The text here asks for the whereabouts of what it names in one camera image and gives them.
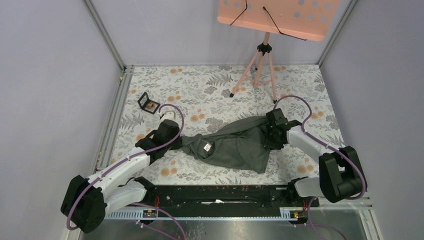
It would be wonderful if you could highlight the dark green t-shirt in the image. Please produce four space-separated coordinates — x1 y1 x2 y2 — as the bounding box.
180 115 271 174

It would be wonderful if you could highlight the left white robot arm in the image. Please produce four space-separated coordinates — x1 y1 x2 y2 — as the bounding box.
60 119 181 233

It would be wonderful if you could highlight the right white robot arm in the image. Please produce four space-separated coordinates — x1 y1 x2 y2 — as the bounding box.
265 108 367 206

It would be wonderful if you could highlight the black brooch display box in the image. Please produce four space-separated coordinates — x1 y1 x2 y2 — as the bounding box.
137 92 161 115

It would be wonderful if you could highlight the floral table mat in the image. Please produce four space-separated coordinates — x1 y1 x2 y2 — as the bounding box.
103 65 344 185

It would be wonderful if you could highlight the pink music stand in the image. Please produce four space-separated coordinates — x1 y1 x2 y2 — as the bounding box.
217 0 340 103

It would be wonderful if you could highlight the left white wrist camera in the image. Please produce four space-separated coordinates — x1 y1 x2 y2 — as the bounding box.
160 110 176 121

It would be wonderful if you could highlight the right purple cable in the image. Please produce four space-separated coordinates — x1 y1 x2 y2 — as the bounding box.
273 95 368 200

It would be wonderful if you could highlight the purple cable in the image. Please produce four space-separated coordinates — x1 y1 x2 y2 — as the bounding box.
66 103 185 232
273 95 368 200

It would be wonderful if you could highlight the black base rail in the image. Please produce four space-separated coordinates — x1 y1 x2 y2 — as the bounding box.
141 185 320 213

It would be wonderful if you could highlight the slotted cable duct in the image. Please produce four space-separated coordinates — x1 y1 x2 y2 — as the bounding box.
105 205 301 221

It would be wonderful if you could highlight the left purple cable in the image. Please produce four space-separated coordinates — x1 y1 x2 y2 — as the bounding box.
66 103 185 232

